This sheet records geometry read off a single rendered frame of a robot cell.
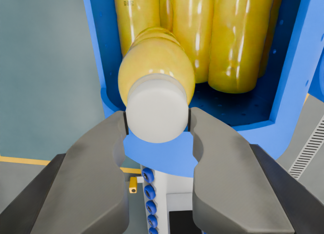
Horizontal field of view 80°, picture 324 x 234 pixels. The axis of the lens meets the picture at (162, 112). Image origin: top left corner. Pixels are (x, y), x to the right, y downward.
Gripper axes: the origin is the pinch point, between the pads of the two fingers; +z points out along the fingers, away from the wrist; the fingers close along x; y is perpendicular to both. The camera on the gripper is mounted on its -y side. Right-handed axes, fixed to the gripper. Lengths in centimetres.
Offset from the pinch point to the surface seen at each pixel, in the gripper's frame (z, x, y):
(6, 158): 127, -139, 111
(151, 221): 30, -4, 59
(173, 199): 32, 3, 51
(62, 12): 127, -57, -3
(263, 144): 4.4, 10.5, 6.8
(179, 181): 34, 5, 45
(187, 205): 29, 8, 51
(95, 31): 16.2, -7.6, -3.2
